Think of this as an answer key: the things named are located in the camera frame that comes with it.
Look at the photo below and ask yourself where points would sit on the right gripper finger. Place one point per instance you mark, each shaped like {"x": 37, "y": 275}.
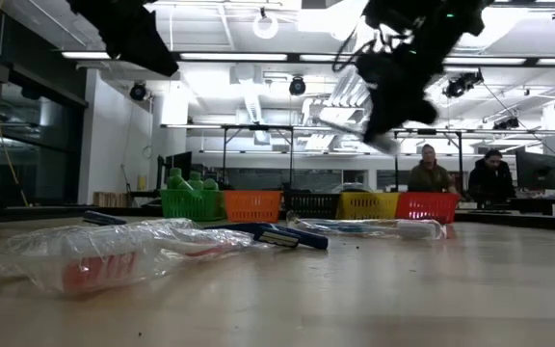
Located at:
{"x": 392, "y": 124}
{"x": 375, "y": 125}

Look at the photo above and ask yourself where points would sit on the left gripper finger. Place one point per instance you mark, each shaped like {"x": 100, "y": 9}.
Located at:
{"x": 159, "y": 61}

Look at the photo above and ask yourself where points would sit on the blue disposable razor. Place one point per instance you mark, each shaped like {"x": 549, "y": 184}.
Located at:
{"x": 313, "y": 239}
{"x": 277, "y": 237}
{"x": 104, "y": 218}

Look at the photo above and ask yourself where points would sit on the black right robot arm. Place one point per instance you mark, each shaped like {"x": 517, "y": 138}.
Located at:
{"x": 431, "y": 19}

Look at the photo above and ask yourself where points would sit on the person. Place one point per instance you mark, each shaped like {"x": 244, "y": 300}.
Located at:
{"x": 492, "y": 178}
{"x": 429, "y": 176}

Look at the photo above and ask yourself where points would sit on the black ceiling track light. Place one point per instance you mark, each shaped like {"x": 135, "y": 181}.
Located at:
{"x": 506, "y": 124}
{"x": 463, "y": 83}

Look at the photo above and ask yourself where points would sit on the long ceiling light strip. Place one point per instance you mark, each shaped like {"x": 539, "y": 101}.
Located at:
{"x": 229, "y": 56}

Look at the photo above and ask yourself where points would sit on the yellow plastic basket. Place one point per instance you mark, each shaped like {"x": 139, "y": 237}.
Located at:
{"x": 369, "y": 205}

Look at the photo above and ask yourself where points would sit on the red plastic basket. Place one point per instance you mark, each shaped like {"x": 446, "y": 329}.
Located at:
{"x": 427, "y": 206}

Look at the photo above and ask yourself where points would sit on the black plastic basket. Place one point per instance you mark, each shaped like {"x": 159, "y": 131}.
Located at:
{"x": 311, "y": 205}

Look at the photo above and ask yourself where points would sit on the black computer monitor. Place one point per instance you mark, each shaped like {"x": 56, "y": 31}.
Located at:
{"x": 535, "y": 171}
{"x": 181, "y": 166}

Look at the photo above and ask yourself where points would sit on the small yellow container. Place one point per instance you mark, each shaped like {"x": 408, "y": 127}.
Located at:
{"x": 141, "y": 183}

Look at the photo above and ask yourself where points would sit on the wooden crate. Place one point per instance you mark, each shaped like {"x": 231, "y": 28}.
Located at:
{"x": 111, "y": 199}

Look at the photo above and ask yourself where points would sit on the orange plastic basket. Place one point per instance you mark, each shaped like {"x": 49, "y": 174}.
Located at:
{"x": 252, "y": 206}

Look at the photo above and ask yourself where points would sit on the green plastic basket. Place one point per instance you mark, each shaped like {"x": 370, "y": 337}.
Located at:
{"x": 193, "y": 207}

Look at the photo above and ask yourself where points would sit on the black ceiling dome camera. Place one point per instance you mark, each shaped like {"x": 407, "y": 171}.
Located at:
{"x": 139, "y": 90}
{"x": 298, "y": 86}

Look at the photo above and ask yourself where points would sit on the black metal table frame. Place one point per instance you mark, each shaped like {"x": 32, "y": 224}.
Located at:
{"x": 41, "y": 212}

